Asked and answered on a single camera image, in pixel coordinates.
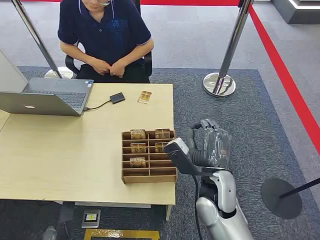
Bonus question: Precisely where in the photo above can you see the person's left hand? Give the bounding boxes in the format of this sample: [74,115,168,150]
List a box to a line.
[109,60,127,79]

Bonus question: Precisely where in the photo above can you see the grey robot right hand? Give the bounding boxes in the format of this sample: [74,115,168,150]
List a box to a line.
[186,118,232,170]

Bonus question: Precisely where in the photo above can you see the person's right hand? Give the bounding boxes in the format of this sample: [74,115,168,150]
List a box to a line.
[93,58,112,76]

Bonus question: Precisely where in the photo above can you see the autumn tree print card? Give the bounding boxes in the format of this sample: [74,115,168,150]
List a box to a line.
[129,157,146,169]
[155,142,169,153]
[130,129,146,140]
[155,128,171,139]
[130,143,147,154]
[137,90,152,105]

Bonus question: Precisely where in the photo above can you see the person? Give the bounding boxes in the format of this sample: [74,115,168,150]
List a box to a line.
[57,0,155,84]

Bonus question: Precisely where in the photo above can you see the wooden card organizer rack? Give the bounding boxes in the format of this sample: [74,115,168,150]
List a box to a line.
[121,129,178,185]

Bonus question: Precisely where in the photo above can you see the black external drive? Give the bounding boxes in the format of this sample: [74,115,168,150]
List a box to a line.
[109,92,126,105]

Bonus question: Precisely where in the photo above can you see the dark grey rug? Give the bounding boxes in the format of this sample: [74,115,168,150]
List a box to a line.
[17,66,320,240]

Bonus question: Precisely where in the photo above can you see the grey laptop with logo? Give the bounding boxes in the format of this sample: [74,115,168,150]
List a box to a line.
[0,77,94,117]

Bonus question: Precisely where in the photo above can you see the red barrier belt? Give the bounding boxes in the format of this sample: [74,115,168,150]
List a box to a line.
[21,0,241,7]
[247,4,320,157]

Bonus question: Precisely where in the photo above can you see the silver floor socket box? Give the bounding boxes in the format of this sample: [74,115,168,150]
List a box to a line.
[81,208,101,229]

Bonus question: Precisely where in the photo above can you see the grey display plinth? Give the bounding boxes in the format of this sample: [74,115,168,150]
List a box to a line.
[271,0,320,25]

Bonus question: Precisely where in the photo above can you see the black drive cable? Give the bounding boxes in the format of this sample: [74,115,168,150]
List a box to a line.
[83,99,112,112]

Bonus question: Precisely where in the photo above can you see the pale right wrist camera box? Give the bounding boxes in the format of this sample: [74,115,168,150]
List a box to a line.
[163,137,201,176]

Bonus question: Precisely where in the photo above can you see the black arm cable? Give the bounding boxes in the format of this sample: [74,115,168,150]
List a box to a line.
[192,173,204,240]

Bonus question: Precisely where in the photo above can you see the chrome stanchion post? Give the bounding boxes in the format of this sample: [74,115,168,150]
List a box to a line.
[11,0,77,80]
[202,0,254,98]

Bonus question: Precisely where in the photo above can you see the black stanchion post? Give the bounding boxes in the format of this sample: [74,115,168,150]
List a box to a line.
[260,177,320,220]

